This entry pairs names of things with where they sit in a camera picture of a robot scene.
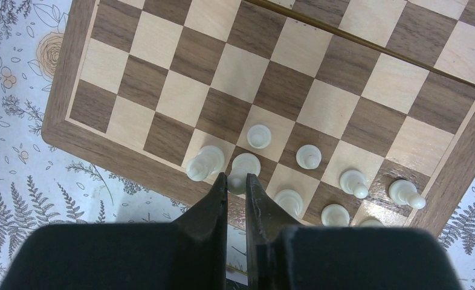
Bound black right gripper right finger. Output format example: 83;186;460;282
245;174;461;289

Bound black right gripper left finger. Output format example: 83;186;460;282
1;173;228;289

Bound white pawn on board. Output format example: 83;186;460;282
247;124;272;149

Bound wooden chess board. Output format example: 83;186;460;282
38;1;475;234

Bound white tall piece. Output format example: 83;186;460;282
186;145;225;181

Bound white rook back row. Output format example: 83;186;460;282
359;219;384;227

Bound floral patterned table mat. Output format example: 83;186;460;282
0;1;475;283

